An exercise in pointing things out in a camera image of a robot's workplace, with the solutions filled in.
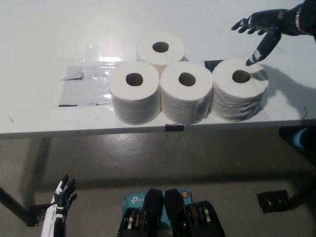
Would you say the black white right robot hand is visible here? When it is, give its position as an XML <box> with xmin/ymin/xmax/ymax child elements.
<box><xmin>231</xmin><ymin>7</ymin><xmax>301</xmax><ymax>67</ymax></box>

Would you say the white toilet paper roll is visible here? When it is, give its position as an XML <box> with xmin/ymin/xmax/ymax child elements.
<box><xmin>159</xmin><ymin>61</ymin><xmax>213</xmax><ymax>125</ymax></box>
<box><xmin>135</xmin><ymin>31</ymin><xmax>186</xmax><ymax>74</ymax></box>
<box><xmin>211</xmin><ymin>58</ymin><xmax>269</xmax><ymax>123</ymax></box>
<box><xmin>108</xmin><ymin>61</ymin><xmax>160</xmax><ymax>126</ymax></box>

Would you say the small black tape piece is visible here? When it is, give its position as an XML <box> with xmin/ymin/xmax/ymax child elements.
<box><xmin>164</xmin><ymin>124</ymin><xmax>185</xmax><ymax>132</ymax></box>

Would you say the black bracket with blue part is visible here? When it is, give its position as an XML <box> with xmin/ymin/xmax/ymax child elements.
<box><xmin>278</xmin><ymin>126</ymin><xmax>316</xmax><ymax>151</ymax></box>

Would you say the black slanted table leg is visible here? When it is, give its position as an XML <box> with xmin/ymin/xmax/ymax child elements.
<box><xmin>0</xmin><ymin>186</ymin><xmax>30</xmax><ymax>218</ymax></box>
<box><xmin>287</xmin><ymin>170</ymin><xmax>316</xmax><ymax>210</ymax></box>

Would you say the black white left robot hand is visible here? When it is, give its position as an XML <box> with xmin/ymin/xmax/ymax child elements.
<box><xmin>40</xmin><ymin>174</ymin><xmax>79</xmax><ymax>237</ymax></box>

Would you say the clear plastic sheet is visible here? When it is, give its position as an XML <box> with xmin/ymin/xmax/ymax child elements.
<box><xmin>52</xmin><ymin>44</ymin><xmax>138</xmax><ymax>108</ymax></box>

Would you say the teal router box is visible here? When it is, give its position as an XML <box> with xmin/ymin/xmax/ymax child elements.
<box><xmin>121</xmin><ymin>189</ymin><xmax>193</xmax><ymax>223</ymax></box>

